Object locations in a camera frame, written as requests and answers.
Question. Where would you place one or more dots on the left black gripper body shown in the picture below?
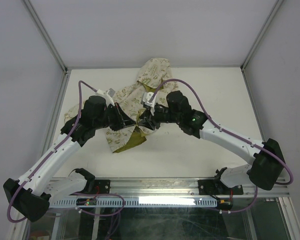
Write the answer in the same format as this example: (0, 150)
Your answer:
(113, 118)

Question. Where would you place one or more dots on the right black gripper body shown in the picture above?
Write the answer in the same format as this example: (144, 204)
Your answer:
(163, 115)

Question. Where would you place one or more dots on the cream green-printed hooded jacket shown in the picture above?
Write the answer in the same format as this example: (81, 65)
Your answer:
(129, 98)

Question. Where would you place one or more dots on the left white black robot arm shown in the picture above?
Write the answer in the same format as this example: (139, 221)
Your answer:
(32, 193)

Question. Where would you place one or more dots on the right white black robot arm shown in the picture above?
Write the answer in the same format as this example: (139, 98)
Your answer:
(264, 159)

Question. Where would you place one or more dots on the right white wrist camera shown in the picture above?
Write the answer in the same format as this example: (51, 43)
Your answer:
(148, 101)

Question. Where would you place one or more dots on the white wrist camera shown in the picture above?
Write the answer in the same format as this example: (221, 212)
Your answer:
(148, 101)
(107, 95)

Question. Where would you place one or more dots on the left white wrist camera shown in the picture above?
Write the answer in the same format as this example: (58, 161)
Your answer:
(107, 95)

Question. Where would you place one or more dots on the aluminium mounting rail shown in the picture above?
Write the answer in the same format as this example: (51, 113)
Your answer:
(180, 187)

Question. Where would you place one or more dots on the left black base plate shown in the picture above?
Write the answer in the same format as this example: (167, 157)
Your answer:
(97, 186)

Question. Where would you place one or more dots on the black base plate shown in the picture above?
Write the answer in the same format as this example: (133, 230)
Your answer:
(212, 188)
(97, 186)

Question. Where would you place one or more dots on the white slotted cable duct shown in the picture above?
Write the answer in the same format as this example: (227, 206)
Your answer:
(136, 202)

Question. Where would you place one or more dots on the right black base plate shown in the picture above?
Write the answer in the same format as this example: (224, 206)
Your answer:
(212, 188)

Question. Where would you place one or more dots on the left aluminium frame post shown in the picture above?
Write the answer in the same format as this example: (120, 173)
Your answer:
(48, 40)

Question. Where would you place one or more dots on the aluminium frame post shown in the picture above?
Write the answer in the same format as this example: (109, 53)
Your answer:
(262, 33)
(48, 40)

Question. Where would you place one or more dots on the right aluminium frame post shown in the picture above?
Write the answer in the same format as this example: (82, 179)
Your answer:
(262, 33)

